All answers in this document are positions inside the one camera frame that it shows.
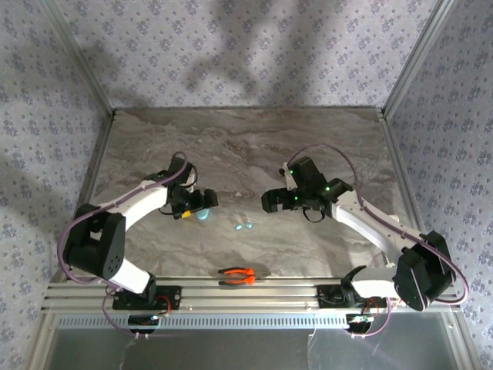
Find small green circuit board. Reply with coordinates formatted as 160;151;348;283
345;312;377;333
127;313;161;335

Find grey metal panel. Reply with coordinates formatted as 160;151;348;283
49;327;460;370

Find orange handled pliers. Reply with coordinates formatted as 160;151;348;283
217;267;271;288

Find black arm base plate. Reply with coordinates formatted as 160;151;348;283
317;284;352;310
111;285;183;311

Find aluminium side rail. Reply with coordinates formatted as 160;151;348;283
379;109;432;240
49;109;119;285

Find wide aluminium mounting rail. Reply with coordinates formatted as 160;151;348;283
40;275;463;315

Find grey slotted cable duct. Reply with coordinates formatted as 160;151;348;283
56;315;391;329

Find aluminium frame post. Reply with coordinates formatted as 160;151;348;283
38;0;119;120
381;0;458;117

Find aluminium frame leg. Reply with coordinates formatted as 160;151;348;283
24;311;59;370
448;310;483;370

